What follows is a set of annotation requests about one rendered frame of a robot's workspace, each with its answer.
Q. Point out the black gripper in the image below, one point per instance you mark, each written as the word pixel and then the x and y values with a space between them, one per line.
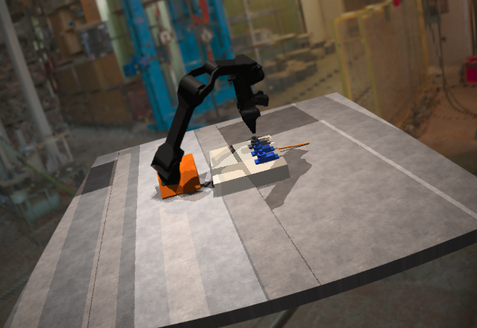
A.
pixel 248 113

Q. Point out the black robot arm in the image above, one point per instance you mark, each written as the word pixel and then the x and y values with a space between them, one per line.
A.
pixel 244 72

